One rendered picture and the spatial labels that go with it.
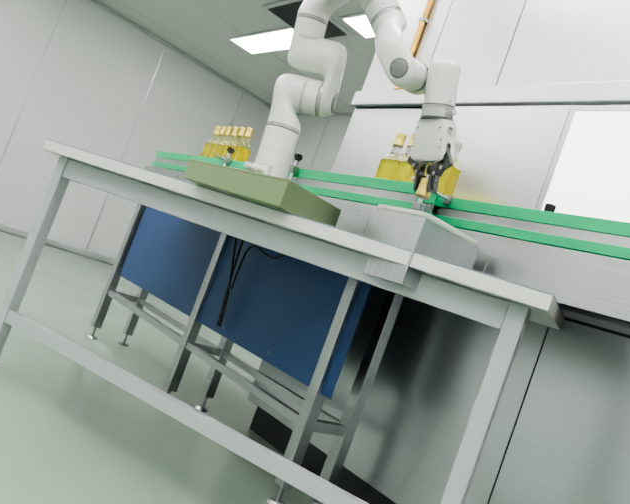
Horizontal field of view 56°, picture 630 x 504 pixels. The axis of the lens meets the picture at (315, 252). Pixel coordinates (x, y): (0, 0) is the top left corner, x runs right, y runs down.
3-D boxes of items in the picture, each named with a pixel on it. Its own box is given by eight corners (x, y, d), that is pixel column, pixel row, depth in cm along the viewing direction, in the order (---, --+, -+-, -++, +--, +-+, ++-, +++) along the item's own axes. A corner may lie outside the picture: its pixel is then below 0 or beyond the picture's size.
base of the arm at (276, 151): (265, 179, 151) (283, 121, 152) (228, 171, 157) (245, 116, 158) (296, 195, 164) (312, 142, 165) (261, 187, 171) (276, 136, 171)
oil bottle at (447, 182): (440, 231, 172) (465, 162, 173) (429, 224, 169) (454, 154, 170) (426, 228, 176) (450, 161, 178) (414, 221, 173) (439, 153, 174)
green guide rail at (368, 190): (414, 212, 161) (424, 184, 161) (411, 210, 160) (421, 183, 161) (153, 166, 295) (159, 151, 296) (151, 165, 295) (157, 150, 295)
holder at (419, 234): (480, 284, 147) (491, 254, 147) (413, 251, 129) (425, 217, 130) (428, 270, 160) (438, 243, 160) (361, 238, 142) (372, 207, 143)
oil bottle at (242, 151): (236, 190, 261) (259, 131, 263) (226, 185, 258) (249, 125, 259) (230, 189, 266) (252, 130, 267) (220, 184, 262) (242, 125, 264)
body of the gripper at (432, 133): (464, 117, 139) (456, 165, 140) (430, 117, 147) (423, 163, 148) (443, 111, 134) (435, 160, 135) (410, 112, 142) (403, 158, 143)
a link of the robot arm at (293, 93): (266, 131, 168) (283, 78, 169) (311, 142, 166) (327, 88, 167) (259, 121, 159) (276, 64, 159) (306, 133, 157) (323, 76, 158)
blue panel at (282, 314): (371, 407, 172) (420, 270, 175) (329, 399, 161) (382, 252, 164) (151, 285, 295) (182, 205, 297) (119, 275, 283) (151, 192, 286)
